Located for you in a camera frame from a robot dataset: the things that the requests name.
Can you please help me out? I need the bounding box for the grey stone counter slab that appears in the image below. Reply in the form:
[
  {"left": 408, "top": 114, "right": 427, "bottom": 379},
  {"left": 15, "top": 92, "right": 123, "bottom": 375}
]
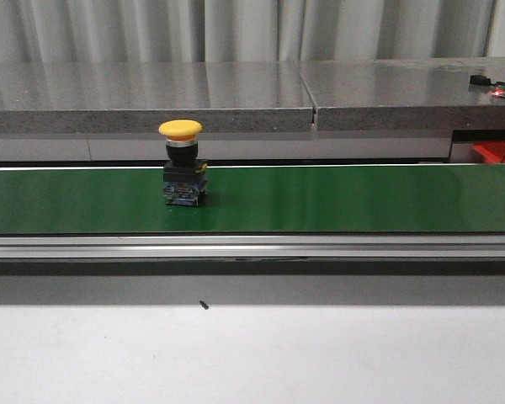
[{"left": 0, "top": 62, "right": 314, "bottom": 134}]

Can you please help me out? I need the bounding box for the green conveyor belt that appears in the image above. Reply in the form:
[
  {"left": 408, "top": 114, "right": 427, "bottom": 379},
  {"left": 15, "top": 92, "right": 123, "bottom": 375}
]
[{"left": 0, "top": 164, "right": 505, "bottom": 235}]

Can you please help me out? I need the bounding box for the red plate tray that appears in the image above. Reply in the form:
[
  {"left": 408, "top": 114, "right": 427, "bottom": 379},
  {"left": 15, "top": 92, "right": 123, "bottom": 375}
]
[{"left": 473, "top": 141, "right": 505, "bottom": 163}]

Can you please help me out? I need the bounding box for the black connector plug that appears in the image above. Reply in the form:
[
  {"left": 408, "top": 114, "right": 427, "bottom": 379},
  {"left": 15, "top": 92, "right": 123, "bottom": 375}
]
[{"left": 470, "top": 74, "right": 492, "bottom": 87}]

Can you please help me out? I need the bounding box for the grey pleated curtain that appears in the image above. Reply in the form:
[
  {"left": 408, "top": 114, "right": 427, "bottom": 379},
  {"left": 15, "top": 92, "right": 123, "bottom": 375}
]
[{"left": 0, "top": 1, "right": 497, "bottom": 62}]

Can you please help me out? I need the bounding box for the aluminium conveyor side rail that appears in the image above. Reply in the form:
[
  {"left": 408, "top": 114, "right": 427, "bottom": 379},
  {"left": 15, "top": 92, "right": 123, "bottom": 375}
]
[{"left": 0, "top": 235, "right": 505, "bottom": 260}]

